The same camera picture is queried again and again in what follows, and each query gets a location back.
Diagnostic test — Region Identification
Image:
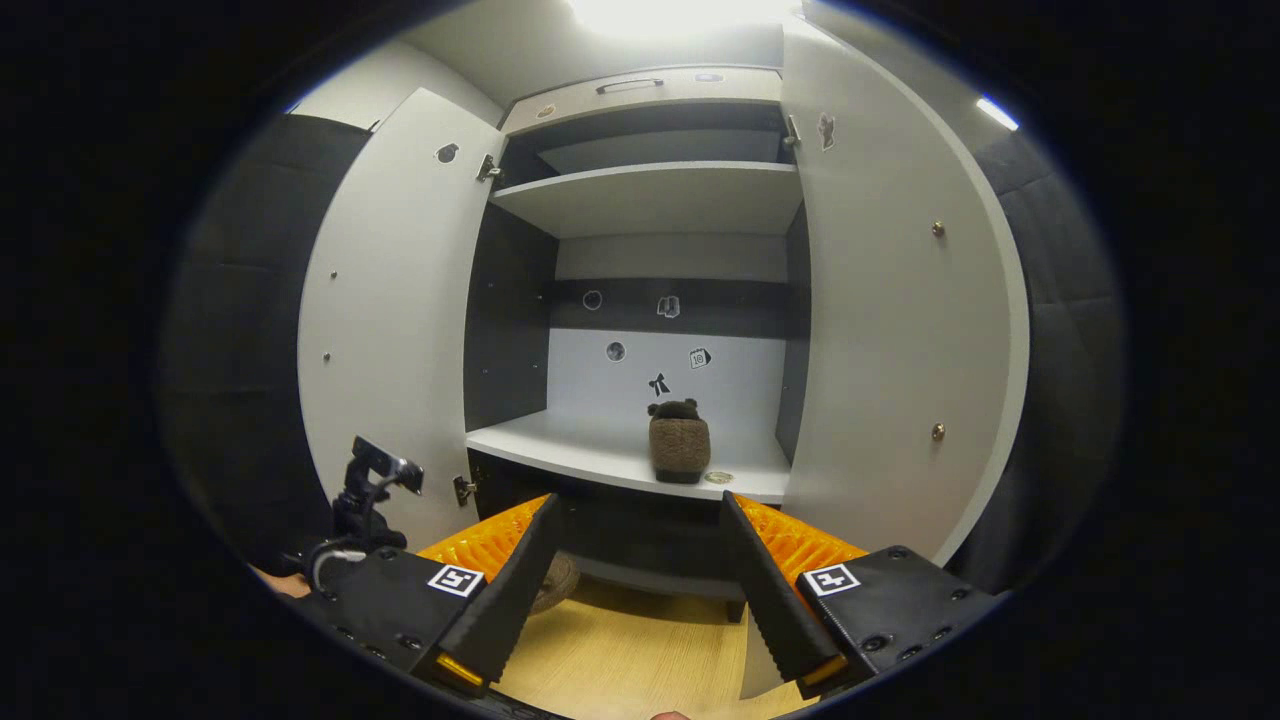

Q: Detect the brown fuzzy shoe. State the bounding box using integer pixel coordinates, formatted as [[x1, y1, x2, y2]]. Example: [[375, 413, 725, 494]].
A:
[[647, 398, 713, 486], [530, 550, 582, 616]]

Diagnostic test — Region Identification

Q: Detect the large ceiling light panel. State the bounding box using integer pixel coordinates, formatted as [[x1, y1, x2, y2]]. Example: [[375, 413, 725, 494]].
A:
[[570, 0, 801, 43]]

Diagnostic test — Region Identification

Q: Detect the grey cabinet door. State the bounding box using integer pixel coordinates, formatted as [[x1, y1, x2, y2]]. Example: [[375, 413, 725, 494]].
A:
[[740, 15, 1031, 701], [298, 88, 507, 557]]

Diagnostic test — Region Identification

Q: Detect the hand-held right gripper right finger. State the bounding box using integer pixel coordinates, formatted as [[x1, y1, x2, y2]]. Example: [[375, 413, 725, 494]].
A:
[[720, 490, 1001, 701]]

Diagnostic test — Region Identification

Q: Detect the grey cabinet drawer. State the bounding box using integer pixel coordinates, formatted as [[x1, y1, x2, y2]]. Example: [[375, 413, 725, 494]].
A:
[[500, 65, 784, 137]]

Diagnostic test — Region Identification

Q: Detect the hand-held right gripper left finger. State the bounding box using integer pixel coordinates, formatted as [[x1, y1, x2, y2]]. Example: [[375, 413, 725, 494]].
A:
[[298, 492, 561, 698]]

